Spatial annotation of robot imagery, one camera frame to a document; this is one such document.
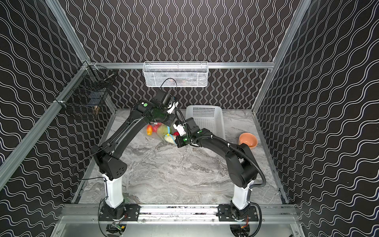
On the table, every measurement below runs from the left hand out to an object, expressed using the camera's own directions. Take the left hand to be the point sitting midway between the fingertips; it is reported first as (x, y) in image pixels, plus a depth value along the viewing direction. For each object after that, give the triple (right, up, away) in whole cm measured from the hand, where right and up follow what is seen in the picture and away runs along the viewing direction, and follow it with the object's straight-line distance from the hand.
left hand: (175, 119), depth 80 cm
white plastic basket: (+22, +3, +34) cm, 40 cm away
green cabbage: (-10, -7, +18) cm, 22 cm away
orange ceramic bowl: (+47, -13, +19) cm, 53 cm away
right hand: (0, -13, +10) cm, 16 cm away
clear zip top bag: (-16, -10, +21) cm, 28 cm away
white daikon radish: (-5, -12, +9) cm, 16 cm away
